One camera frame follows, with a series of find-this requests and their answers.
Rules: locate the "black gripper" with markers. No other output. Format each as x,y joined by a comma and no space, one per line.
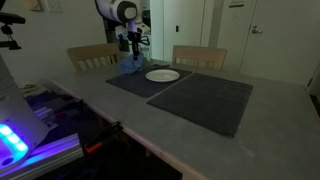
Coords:
134,37

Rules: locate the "blue cleaning cloth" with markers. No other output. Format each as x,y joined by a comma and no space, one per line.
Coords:
130,65

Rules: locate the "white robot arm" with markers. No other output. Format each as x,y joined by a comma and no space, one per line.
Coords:
110,8

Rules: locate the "white round plate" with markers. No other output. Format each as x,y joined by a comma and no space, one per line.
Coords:
162,75

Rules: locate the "dark grey fabric placemat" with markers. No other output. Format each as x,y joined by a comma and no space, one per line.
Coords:
206,103
133,86

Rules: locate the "light wooden slat-back chair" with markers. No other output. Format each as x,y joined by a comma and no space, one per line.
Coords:
90,51
200,53

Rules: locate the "white double closet door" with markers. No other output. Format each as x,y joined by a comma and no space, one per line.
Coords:
186,20

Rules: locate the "pale clutter pile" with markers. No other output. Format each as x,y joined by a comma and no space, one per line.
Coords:
31,88

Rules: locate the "white box with blue lights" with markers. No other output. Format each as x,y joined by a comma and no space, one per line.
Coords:
16,133

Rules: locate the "white room door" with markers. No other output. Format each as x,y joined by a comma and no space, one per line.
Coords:
286,43

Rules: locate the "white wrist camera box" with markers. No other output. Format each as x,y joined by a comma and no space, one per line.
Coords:
141,28

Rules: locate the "yellowish wall thermostat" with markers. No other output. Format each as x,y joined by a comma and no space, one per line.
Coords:
33,4

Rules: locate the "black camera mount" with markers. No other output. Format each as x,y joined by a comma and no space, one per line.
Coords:
10,28

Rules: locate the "silver aluminium rail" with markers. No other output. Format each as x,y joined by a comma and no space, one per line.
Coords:
53,155

